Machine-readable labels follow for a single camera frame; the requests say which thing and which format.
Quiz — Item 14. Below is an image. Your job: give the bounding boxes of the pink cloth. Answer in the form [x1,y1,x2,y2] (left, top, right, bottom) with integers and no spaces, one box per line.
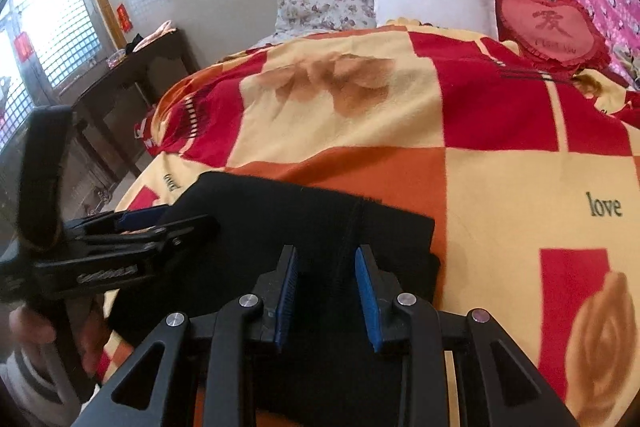
[132,21,177,52]

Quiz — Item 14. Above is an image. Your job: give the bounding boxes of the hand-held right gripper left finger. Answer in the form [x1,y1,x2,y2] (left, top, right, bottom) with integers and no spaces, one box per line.
[72,244,301,427]

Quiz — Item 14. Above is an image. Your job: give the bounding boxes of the dark wooden table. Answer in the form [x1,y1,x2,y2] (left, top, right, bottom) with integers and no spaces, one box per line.
[72,29,201,178]

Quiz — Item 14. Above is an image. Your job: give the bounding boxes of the red orange printed blanket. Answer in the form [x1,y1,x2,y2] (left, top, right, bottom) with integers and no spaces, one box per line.
[95,24,640,427]

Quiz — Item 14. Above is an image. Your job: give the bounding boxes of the wooden lattice door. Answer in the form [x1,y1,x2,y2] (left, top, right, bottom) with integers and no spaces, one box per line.
[0,0,126,233]

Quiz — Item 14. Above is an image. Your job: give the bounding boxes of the person's left hand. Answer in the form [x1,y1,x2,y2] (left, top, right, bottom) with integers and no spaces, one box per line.
[9,294,108,378]

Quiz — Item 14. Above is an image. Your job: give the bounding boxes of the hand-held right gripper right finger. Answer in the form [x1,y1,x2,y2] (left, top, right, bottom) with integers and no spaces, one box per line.
[354,244,581,427]

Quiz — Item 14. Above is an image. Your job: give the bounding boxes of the black pants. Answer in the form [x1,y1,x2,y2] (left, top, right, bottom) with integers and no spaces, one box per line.
[102,172,442,427]

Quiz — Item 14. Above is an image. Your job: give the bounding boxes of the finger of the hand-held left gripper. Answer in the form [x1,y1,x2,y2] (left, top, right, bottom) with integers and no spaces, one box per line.
[75,214,221,255]
[65,204,171,235]

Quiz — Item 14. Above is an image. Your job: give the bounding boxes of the red heart-shaped pillow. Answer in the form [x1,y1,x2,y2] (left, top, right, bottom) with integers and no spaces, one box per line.
[494,0,612,72]

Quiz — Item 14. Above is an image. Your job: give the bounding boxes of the green floral cloth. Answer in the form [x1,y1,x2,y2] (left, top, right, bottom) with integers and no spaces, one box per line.
[612,44,640,82]

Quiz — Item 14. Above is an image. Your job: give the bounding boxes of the person's left forearm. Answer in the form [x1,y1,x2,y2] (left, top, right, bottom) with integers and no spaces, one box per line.
[0,347,96,413]

